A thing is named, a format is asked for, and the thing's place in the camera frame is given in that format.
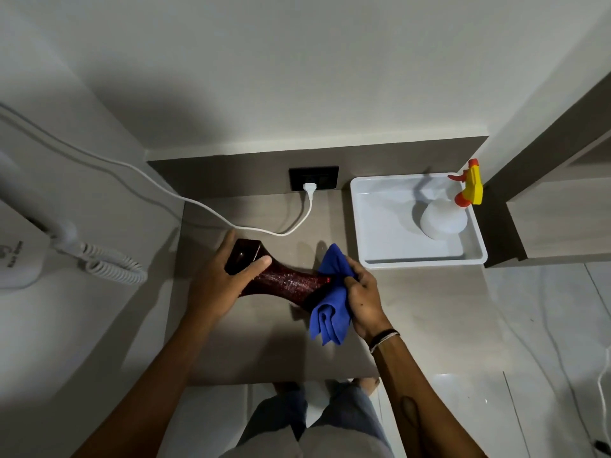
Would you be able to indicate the person's right hand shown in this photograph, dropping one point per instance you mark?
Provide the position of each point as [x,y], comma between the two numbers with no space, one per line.
[365,305]

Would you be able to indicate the person's left hand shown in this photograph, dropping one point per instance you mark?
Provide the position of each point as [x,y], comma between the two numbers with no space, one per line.
[212,293]

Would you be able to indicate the person's right thumb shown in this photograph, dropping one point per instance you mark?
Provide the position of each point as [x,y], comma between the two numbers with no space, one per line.
[350,283]

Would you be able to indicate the person's left thumb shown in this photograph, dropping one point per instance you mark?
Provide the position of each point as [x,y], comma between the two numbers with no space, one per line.
[255,271]

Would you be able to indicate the dark red glitter vase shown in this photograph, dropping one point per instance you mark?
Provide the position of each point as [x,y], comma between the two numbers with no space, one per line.
[286,282]

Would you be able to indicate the blue microfibre cloth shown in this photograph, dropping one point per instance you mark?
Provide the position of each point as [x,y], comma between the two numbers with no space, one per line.
[330,314]

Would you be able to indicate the person's left forearm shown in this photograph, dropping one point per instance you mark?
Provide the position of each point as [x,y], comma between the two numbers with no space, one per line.
[152,391]

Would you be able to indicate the person's right forearm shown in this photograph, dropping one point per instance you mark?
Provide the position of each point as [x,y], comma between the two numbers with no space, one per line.
[420,405]

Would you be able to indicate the black and white wristbands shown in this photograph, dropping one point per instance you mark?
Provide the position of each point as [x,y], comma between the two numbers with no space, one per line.
[382,339]

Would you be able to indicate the white plastic tray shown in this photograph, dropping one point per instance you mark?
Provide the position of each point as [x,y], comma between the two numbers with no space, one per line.
[386,224]

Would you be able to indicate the wooden back panel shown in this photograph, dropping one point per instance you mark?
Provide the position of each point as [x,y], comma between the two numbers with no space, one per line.
[229,174]

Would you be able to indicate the person's right foot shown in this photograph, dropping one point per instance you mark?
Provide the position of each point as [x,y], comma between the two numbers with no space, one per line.
[366,385]

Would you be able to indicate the white spray bottle yellow trigger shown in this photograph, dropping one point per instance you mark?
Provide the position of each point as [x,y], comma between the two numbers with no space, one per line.
[441,220]

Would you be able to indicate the blue jeans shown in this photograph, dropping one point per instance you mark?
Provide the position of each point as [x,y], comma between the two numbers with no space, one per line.
[353,410]

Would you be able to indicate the wooden shelf unit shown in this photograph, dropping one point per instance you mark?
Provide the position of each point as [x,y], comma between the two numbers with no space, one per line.
[558,219]

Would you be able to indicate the white hair dryer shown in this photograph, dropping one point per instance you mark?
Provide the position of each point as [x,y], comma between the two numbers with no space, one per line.
[28,205]

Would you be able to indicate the black plug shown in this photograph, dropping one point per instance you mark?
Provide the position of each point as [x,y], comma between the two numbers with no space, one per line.
[602,447]

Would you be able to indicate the black wall socket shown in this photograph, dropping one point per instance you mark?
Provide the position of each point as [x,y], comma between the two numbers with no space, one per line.
[325,175]

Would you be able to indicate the white hair dryer wall mount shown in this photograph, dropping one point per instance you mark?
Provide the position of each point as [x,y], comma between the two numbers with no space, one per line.
[19,267]

